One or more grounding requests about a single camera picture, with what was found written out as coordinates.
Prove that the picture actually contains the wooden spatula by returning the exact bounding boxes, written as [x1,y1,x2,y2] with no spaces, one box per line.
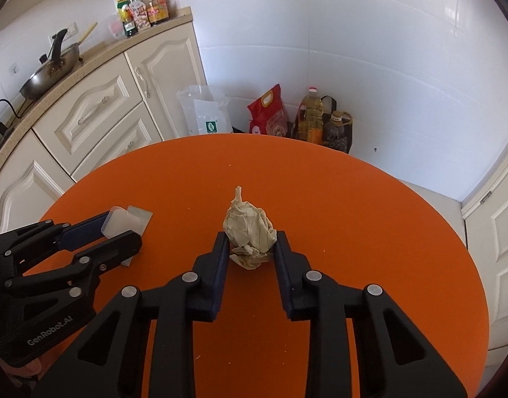
[77,22,99,47]

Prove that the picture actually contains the clear bottle white red label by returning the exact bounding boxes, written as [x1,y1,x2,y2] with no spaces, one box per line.
[128,0,152,33]

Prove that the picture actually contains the steel wok with lid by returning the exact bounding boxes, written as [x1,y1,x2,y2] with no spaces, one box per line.
[19,28,81,101]

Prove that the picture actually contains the clear plastic packaging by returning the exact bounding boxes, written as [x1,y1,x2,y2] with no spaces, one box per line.
[102,205,154,267]

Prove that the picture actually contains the pink clear plastic cup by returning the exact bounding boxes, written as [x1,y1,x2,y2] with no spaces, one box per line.
[107,12,127,41]

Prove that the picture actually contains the dark oil bottle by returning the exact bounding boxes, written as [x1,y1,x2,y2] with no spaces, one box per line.
[323,110,353,152]

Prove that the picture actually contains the red rice bag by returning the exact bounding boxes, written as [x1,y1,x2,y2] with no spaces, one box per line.
[247,84,290,137]

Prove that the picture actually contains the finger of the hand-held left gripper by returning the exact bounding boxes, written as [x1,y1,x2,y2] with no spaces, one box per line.
[0,211,114,266]
[3,230,143,299]

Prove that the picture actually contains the beige paper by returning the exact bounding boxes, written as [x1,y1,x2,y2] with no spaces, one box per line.
[223,186,278,271]

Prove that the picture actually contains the person's left hand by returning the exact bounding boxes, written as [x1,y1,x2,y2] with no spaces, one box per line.
[14,357,44,382]

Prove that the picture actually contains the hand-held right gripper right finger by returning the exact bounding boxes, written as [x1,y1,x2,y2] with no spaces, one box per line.
[274,230,466,398]

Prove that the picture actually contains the cooking oil bottles in bag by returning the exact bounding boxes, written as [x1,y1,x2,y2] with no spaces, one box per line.
[290,95,354,154]

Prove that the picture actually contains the green bottle yellow label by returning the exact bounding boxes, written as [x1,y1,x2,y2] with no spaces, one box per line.
[115,0,139,37]

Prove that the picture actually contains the black power cable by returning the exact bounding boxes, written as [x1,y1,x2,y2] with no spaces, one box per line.
[0,98,22,122]

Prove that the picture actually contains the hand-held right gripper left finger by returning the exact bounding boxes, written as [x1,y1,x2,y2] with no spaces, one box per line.
[32,231,231,398]

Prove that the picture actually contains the white wall outlet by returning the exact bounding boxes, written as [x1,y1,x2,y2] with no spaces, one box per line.
[48,20,79,45]

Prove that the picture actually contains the yellow cooking oil bottle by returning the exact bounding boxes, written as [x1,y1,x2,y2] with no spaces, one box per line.
[297,87,324,145]

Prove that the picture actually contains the white panel door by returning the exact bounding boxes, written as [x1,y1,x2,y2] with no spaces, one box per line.
[461,130,508,355]

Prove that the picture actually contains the cream kitchen base cabinet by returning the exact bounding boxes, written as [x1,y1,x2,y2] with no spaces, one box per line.
[0,7,208,239]

